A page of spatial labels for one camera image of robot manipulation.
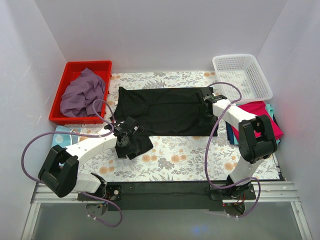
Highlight black t shirt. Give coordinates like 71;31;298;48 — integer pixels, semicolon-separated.
113;87;212;156

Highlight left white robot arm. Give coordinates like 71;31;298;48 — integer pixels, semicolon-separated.
38;117;142;200

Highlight purple cable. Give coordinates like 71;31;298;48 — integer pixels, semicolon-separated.
204;82;263;219
20;99;124;228

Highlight red plastic bin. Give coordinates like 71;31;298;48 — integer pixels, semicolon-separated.
49;60;112;125

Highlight purple crumpled t shirt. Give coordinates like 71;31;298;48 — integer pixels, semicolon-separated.
60;68;106;118

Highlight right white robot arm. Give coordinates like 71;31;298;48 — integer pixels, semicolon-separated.
196;87;278;199

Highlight light blue dotted cloth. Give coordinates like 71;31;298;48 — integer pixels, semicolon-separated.
51;125;82;148

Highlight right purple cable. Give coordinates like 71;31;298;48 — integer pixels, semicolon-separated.
204;82;263;219

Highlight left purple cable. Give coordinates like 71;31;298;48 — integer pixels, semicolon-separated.
20;99;124;228

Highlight dark blue folded t shirt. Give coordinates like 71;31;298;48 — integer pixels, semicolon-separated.
226;113;283;145

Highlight magenta folded t shirt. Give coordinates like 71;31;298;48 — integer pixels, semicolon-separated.
229;100;284;146

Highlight teal folded t shirt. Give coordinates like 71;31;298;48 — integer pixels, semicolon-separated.
265;103;274;120

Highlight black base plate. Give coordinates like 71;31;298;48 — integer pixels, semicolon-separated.
76;181;257;211

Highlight aluminium mounting rail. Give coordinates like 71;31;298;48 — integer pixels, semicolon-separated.
30;181;300;204

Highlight white perforated plastic basket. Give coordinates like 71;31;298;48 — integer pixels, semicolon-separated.
212;54;273;104

